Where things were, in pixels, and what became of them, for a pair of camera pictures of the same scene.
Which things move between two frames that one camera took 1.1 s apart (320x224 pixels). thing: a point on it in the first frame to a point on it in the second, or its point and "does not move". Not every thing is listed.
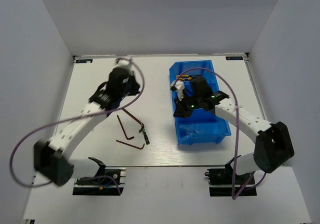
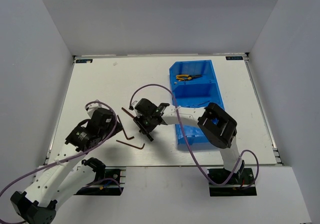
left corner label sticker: x=83 y=60 does not move
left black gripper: x=136 y=85 to x=119 y=128
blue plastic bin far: x=204 y=68 does not move
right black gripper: x=180 y=111 to x=145 y=130
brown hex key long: x=131 y=145 does not move
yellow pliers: x=184 y=77 does not move
